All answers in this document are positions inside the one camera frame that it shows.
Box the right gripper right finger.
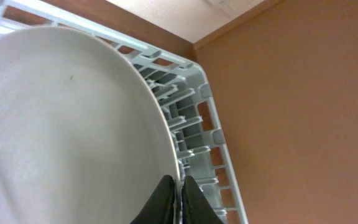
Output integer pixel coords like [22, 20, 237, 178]
[181, 176, 223, 224]

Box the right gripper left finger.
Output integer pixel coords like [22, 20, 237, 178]
[131, 175, 176, 224]

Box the grey round plate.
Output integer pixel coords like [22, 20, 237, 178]
[0, 27, 179, 223]

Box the grey plastic dishwasher rack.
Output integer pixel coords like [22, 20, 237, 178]
[0, 0, 247, 223]

